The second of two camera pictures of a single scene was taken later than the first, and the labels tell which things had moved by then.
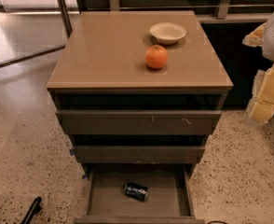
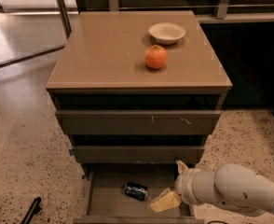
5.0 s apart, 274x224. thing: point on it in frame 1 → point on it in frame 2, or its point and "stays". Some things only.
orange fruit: [156, 57] stays
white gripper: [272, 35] → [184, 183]
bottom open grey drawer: [169, 201] stays
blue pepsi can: [136, 191] stays
